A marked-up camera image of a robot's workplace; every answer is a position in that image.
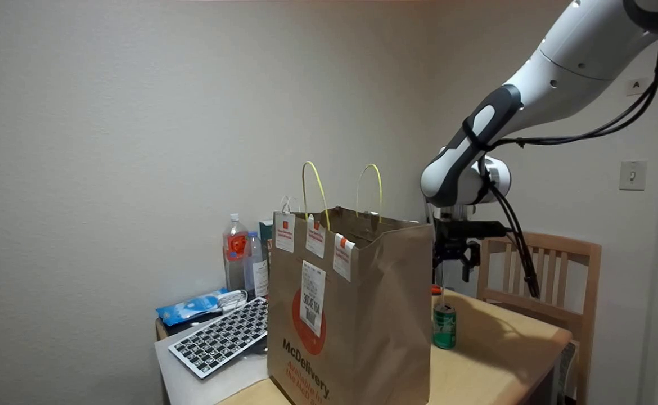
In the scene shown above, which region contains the coil of white cable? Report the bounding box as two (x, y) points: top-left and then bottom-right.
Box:
(216, 289), (250, 314)

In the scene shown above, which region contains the wooden chair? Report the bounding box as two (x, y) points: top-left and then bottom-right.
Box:
(476, 231), (603, 405)

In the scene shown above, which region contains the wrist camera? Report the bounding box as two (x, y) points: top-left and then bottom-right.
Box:
(473, 220), (511, 239)

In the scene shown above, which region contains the wall light switch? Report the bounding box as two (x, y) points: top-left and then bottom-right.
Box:
(619, 160), (647, 191)

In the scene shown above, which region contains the blue plastic packet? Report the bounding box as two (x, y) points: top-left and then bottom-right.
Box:
(156, 288), (231, 327)

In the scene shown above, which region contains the green carton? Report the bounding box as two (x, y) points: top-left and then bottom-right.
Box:
(259, 219), (275, 266)

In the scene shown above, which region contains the brown paper delivery bag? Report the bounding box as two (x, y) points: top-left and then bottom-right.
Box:
(267, 161), (436, 405)

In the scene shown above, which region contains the small clear bottle white label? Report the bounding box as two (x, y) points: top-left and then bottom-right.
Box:
(244, 230), (270, 299)

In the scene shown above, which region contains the green drink can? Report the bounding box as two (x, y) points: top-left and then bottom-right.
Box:
(432, 304), (457, 350)

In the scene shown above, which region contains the white keyboard with black keys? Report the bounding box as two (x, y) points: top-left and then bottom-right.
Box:
(168, 296), (269, 379)

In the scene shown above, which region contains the large clear bottle red label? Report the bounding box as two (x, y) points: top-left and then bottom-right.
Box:
(223, 213), (250, 293)

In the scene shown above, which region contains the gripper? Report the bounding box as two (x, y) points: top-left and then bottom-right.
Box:
(434, 219), (481, 283)

